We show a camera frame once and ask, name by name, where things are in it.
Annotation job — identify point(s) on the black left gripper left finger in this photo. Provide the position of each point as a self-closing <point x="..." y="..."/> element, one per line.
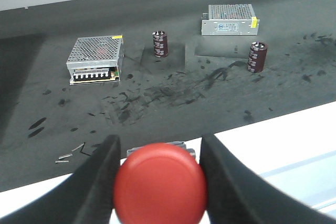
<point x="84" y="197"/>

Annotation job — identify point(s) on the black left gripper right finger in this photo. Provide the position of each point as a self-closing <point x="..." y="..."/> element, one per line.
<point x="238" y="195"/>

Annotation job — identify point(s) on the red mushroom push button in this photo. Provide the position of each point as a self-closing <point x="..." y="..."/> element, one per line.
<point x="160" y="183"/>

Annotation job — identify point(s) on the left metal mesh power supply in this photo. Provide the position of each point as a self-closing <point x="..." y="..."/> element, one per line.
<point x="96" y="60"/>

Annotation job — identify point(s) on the metal mesh power supply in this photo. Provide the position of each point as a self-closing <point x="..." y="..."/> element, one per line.
<point x="229" y="20"/>
<point x="96" y="60"/>

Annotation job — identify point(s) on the centre dark brown capacitor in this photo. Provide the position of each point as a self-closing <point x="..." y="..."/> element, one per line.
<point x="257" y="56"/>

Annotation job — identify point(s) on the dark brown capacitor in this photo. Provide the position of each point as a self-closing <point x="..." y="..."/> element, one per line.
<point x="257" y="56"/>
<point x="160" y="44"/>

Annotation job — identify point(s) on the left dark brown capacitor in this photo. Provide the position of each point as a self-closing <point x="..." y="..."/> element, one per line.
<point x="160" y="44"/>

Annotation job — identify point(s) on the right metal mesh power supply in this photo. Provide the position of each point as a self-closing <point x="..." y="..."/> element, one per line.
<point x="229" y="20"/>

